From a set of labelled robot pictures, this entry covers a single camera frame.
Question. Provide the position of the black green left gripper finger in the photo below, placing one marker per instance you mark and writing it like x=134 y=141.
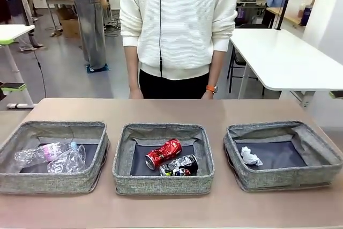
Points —
x=12 y=86
x=6 y=42

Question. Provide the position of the clear bottle with pink label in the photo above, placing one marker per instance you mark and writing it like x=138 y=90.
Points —
x=40 y=155

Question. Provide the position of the clear plastic cup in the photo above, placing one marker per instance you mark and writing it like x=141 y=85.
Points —
x=71 y=162

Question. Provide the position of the crushed black soda can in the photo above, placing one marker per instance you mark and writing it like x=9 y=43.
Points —
x=185 y=163

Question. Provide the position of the crushed red soda can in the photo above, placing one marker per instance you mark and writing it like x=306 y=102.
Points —
x=166 y=151

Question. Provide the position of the person's left forearm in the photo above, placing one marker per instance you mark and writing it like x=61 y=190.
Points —
x=217 y=65

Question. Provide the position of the person's right forearm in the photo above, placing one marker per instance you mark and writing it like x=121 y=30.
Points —
x=133 y=65

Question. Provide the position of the person's right hand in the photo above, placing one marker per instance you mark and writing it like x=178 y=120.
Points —
x=135 y=93

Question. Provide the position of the person's left hand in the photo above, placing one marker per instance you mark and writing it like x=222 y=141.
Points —
x=207 y=95

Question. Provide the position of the white desk with metal leg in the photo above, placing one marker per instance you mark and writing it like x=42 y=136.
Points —
x=16 y=32

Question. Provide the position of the person in light trousers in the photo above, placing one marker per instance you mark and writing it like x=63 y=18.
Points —
x=18 y=11

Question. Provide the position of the brown cardboard box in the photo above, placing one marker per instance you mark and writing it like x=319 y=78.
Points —
x=70 y=28

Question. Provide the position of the large white table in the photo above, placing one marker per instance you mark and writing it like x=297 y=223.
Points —
x=281 y=57

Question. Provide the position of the purple drink bottle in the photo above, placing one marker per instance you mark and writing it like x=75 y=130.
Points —
x=306 y=15

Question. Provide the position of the person in grey trousers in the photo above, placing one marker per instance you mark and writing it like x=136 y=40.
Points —
x=91 y=25

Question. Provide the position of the grey fabric basket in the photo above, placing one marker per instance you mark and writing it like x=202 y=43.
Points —
x=160 y=184
x=48 y=180
x=289 y=178

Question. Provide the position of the black folding chair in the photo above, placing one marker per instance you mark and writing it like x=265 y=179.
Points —
x=238 y=68

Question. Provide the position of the crumpled white paper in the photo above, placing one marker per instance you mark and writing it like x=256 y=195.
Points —
x=250 y=156

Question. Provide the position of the person in white sweater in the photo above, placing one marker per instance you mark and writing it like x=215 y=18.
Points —
x=182 y=11

